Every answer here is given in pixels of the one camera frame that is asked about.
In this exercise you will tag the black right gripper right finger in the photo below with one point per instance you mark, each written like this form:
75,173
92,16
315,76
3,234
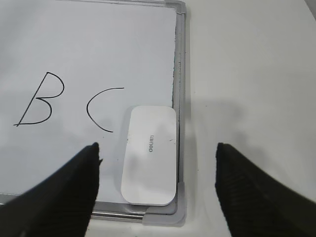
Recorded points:
255,204

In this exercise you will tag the white aluminium framed whiteboard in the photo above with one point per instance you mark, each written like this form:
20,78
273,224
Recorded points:
71,72

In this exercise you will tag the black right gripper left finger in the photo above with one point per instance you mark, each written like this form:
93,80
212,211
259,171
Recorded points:
61,205

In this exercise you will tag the white whiteboard eraser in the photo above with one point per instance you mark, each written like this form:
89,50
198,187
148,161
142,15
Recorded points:
150,161

